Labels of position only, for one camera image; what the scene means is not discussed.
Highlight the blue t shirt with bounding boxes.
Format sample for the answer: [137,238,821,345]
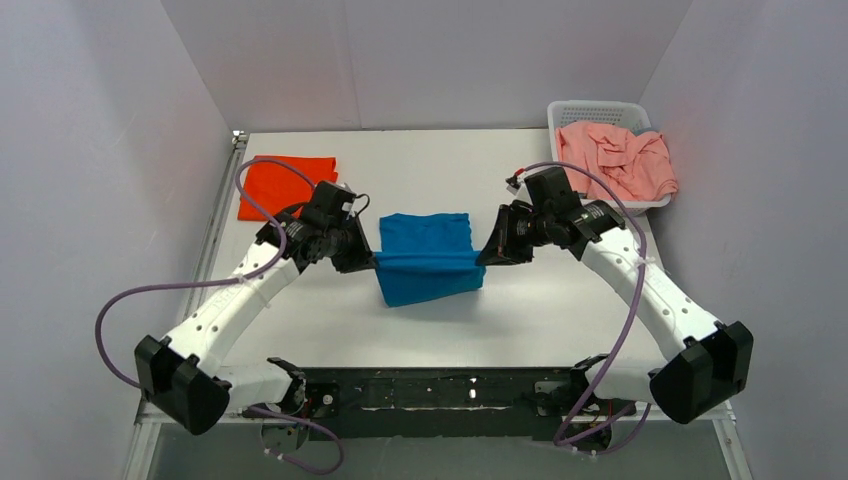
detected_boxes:
[376,213,486,308]

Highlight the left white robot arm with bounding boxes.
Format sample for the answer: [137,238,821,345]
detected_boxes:
[134,181,377,435]

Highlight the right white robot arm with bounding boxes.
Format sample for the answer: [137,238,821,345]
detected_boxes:
[476,162,754,424]

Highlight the folded orange t shirt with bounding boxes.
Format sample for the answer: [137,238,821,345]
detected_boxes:
[244,156,338,214]

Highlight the pink t shirt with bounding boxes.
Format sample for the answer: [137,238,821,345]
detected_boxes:
[554,121,679,202]

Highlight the white plastic basket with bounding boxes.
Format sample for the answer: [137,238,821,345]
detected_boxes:
[547,100,675,214]

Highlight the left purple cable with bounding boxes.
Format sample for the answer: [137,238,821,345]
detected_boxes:
[94,157,346,476]

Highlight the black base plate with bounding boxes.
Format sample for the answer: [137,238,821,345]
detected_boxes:
[241,367,637,444]

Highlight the aluminium frame rail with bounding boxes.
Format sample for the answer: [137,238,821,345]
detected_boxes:
[122,131,753,480]

